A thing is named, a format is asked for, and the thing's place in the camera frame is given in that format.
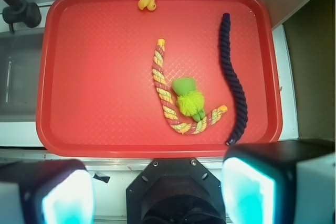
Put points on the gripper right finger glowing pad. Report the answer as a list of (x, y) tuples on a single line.
[(289, 181)]

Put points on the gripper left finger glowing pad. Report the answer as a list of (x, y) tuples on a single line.
[(58, 191)]

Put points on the black tape scrap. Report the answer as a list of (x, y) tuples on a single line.
[(101, 178)]

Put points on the green plush toy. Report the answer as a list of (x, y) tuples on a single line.
[(190, 101)]

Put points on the steel sink basin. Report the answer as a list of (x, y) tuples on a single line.
[(20, 66)]

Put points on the red plastic tray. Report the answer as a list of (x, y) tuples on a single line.
[(96, 95)]

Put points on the black faucet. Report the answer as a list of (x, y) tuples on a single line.
[(21, 11)]

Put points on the yellow rubber duck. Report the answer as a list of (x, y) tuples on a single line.
[(148, 4)]

